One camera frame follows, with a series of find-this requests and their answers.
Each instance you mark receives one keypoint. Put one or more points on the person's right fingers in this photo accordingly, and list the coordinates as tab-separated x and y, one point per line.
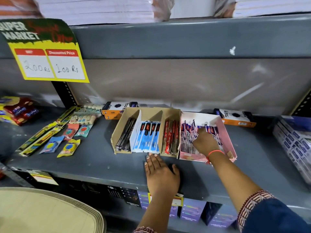
202	131

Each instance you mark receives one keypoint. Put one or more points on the blue embroidered right sleeve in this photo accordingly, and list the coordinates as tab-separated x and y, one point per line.
272	213

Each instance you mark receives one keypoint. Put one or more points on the yellow eraser packet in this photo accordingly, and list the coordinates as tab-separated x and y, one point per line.
68	148

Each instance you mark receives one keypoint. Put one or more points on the blue eraser packet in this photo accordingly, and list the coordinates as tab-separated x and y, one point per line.
51	145

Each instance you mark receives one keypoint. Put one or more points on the person's right forearm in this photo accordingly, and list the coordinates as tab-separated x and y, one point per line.
233	179

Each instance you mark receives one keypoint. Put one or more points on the person's right hand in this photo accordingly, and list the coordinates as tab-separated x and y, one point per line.
206	143

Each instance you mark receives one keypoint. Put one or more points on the dark bottle box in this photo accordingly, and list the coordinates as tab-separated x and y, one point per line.
124	195

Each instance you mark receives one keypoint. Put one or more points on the stack of white notebooks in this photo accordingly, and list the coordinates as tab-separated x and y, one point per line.
97	9
267	6

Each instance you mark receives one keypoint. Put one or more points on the orange black white box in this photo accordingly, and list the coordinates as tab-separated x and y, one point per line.
116	109
238	118

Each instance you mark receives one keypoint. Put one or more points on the green yellow ruler packs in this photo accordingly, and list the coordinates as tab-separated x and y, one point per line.
42	135

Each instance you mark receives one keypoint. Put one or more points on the teal eraser packet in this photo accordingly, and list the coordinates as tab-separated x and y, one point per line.
83	130

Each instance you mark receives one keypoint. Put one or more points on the bundle of black pens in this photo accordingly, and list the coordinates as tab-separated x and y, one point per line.
125	135

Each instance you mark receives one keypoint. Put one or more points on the yellow green price sign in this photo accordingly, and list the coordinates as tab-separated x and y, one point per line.
46	50

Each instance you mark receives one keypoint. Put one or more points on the stack of orange notebooks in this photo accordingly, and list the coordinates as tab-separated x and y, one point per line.
17	7

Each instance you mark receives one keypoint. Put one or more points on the person's left hand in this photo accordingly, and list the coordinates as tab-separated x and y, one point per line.
161	179

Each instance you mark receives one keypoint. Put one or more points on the white sticker scrap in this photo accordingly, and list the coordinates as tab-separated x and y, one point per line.
232	50

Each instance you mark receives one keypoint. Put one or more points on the grey metal upper shelf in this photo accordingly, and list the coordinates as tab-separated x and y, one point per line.
170	38

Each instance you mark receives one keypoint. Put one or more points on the beige woven basket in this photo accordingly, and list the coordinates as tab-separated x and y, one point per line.
43	211

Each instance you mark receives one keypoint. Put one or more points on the white yellow shelf price tag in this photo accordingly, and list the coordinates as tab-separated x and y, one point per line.
43	177

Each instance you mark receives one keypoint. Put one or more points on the person's left forearm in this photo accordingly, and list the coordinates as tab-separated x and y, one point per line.
158	213

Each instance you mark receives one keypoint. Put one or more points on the bundle of red pens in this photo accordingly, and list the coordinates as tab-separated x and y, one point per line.
170	138

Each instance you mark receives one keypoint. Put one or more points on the beige eraser strip packet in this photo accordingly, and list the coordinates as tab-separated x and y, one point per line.
85	118

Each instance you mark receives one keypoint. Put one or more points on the row of blue pen packets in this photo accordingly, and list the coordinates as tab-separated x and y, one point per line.
147	137

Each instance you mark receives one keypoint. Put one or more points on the stack of blue white boxes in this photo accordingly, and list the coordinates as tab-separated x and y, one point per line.
294	145

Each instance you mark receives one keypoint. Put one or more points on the purple bottle box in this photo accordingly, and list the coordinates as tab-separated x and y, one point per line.
222	218
143	198
193	209

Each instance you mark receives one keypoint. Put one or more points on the grey metal shelf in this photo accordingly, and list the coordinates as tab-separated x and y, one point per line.
170	38
97	162

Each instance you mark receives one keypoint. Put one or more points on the row of white-blue pen packets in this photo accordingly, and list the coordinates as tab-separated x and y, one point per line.
188	140

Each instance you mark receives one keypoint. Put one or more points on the person's left thumb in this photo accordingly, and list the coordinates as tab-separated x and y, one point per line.
176	171

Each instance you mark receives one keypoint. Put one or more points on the red eraser packet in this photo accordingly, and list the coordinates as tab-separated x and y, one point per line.
70	132

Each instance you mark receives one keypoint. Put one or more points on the pink cardboard box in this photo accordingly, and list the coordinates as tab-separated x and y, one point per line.
228	140

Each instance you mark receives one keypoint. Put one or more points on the pale green eraser strip packet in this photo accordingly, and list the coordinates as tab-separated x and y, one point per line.
93	106

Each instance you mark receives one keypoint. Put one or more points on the person's left little finger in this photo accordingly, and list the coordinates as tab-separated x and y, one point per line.
146	166

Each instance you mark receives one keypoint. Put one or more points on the brown divided cardboard box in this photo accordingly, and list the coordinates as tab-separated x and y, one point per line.
150	114

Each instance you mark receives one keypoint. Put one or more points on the person's left middle finger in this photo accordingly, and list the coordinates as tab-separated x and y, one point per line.
155	158

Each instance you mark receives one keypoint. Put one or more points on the black perforated shelf upright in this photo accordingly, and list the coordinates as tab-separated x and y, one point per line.
302	104
63	94

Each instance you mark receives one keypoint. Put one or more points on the embroidered left sleeve cuff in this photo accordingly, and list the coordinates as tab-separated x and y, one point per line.
144	230

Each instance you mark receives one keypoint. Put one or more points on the pile of red yellow packets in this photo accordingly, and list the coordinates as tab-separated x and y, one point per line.
18	110

